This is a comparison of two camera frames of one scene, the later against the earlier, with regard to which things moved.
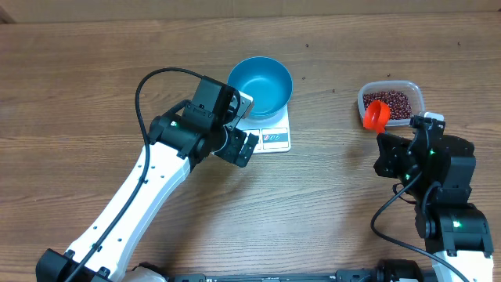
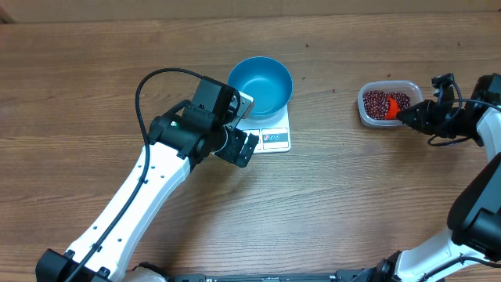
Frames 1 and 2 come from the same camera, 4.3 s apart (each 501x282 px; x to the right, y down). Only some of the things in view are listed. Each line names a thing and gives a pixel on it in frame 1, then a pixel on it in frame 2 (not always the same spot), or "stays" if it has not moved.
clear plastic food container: [404, 98] stays
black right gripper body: [392, 164] → [444, 121]
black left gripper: [232, 152] stays
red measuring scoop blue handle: [376, 116] → [393, 109]
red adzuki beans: [400, 106] stays
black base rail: [369, 275] stays
